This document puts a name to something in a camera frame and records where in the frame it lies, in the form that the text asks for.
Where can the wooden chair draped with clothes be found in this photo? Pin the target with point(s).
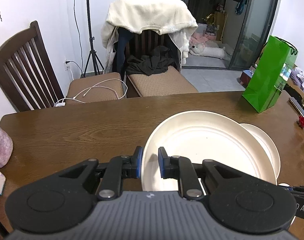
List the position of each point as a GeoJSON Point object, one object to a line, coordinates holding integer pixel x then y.
{"type": "Point", "coordinates": [152, 40]}

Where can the green paper bag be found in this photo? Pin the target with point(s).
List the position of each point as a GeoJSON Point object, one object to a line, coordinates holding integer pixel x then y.
{"type": "Point", "coordinates": [269, 75]}

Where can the dark blue pants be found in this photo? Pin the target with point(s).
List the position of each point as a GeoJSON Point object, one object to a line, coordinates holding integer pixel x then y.
{"type": "Point", "coordinates": [122, 50]}

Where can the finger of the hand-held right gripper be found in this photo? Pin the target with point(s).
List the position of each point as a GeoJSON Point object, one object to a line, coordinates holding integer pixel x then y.
{"type": "Point", "coordinates": [303, 192]}
{"type": "Point", "coordinates": [284, 185]}

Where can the white plush toy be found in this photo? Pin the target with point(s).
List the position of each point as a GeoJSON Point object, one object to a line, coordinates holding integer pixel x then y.
{"type": "Point", "coordinates": [197, 49]}

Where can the pink textured vase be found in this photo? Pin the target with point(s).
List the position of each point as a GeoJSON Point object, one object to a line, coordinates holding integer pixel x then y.
{"type": "Point", "coordinates": [0, 140]}

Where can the black studio light stand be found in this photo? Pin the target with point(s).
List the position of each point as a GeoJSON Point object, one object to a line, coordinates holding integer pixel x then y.
{"type": "Point", "coordinates": [89, 30]}

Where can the small red flower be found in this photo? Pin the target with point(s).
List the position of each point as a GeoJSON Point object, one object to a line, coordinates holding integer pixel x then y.
{"type": "Point", "coordinates": [302, 123]}

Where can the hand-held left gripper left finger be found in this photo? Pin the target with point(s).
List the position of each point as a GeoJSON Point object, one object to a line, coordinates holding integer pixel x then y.
{"type": "Point", "coordinates": [139, 162]}

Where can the cream plate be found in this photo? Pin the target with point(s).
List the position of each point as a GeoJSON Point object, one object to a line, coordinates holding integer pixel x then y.
{"type": "Point", "coordinates": [204, 142]}
{"type": "Point", "coordinates": [265, 138]}

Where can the dark crumpled cloth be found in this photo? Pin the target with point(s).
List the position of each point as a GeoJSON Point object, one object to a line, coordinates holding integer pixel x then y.
{"type": "Point", "coordinates": [152, 62]}

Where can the wall socket with plug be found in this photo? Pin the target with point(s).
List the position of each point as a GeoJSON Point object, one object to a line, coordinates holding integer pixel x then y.
{"type": "Point", "coordinates": [67, 65]}

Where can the dark wooden chair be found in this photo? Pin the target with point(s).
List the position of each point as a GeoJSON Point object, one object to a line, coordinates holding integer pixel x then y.
{"type": "Point", "coordinates": [21, 65]}

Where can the black framed glass door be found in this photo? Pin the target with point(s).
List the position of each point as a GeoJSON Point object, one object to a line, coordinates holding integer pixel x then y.
{"type": "Point", "coordinates": [212, 0]}

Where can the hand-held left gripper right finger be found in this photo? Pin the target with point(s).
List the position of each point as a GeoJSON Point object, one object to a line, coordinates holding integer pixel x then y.
{"type": "Point", "coordinates": [162, 162]}

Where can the brown seat cushion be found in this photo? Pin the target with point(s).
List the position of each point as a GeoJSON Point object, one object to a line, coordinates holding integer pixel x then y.
{"type": "Point", "coordinates": [96, 82]}
{"type": "Point", "coordinates": [164, 82]}

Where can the chair with cream jacket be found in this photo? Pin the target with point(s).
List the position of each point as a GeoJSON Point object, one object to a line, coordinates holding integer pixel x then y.
{"type": "Point", "coordinates": [147, 12]}

